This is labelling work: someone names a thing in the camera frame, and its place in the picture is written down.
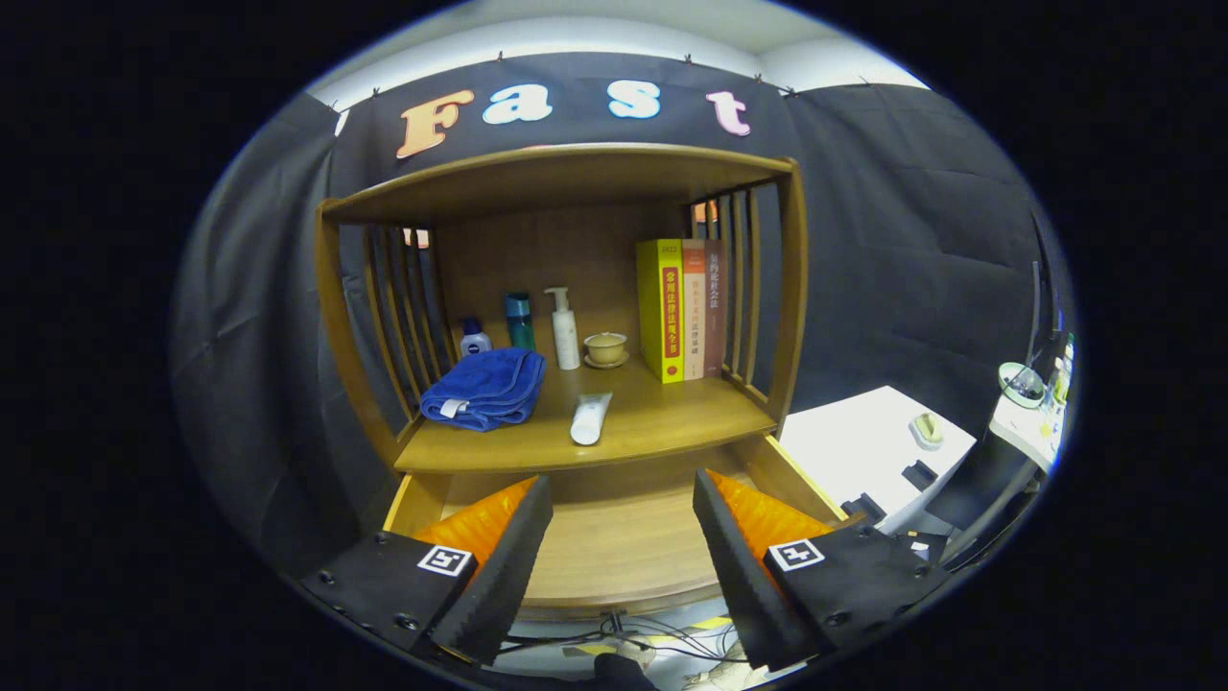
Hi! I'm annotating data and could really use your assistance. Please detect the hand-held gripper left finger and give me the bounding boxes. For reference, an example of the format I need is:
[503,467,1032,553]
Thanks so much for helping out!
[299,474,555,668]

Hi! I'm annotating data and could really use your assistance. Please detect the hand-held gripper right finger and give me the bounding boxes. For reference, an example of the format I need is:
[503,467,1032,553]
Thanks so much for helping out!
[693,468,951,673]

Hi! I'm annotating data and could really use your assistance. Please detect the wooden drawer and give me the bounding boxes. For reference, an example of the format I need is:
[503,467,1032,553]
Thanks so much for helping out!
[382,434,864,620]

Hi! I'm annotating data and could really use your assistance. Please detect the white tube with green cap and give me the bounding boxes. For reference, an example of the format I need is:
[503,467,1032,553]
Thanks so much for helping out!
[570,391,614,447]

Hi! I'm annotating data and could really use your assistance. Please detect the white side cabinet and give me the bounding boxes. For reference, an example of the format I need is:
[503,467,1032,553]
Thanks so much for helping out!
[777,384,980,538]

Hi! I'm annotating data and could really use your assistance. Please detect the wooden cabinet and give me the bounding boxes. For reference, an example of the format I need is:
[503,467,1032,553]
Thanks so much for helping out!
[315,142,864,620]

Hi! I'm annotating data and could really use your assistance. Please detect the blue folded towel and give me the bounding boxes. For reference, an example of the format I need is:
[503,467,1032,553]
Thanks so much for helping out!
[420,347,546,433]

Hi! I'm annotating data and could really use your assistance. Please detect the white pump bottle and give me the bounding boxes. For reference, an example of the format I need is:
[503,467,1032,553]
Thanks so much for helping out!
[544,286,582,371]

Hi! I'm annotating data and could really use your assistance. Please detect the beige lidded teacup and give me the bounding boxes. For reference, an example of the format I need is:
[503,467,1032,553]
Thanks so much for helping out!
[582,331,631,370]

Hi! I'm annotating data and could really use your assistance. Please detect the teal bottle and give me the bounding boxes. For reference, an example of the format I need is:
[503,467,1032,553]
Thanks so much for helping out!
[506,292,536,352]

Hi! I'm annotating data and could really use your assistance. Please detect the yellow book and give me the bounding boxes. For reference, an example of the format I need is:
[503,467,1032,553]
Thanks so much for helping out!
[636,239,687,385]

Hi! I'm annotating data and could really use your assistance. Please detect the white desk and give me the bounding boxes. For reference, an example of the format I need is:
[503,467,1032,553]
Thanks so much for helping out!
[988,336,1075,476]

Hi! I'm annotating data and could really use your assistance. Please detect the round glass bowl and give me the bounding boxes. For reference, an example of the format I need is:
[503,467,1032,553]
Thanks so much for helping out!
[998,361,1049,409]

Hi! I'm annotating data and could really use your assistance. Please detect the black floor cables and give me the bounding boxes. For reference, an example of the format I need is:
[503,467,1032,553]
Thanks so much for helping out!
[499,614,759,687]

